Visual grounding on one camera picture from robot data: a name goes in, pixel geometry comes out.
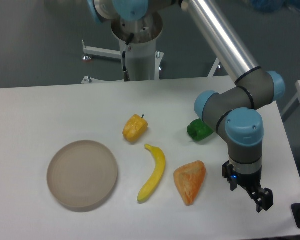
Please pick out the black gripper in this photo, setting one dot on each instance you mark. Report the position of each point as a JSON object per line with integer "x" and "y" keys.
{"x": 263, "y": 197}

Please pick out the yellow toy pepper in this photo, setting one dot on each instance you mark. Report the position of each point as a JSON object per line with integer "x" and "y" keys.
{"x": 134, "y": 128}

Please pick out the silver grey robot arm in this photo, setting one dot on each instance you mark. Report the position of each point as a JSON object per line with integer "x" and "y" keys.
{"x": 232, "y": 115}

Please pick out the green toy pepper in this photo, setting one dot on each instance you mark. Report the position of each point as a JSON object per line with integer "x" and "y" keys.
{"x": 198, "y": 130}

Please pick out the orange toy bread wedge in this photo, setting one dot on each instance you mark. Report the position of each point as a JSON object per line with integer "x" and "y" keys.
{"x": 188, "y": 180}

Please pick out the yellow toy banana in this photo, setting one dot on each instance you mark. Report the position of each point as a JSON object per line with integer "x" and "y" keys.
{"x": 152, "y": 183}

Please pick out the beige round plate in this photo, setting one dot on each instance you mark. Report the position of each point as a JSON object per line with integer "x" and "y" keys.
{"x": 82, "y": 175}

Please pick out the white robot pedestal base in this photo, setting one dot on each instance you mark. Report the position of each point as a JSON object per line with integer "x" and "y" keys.
{"x": 140, "y": 59}

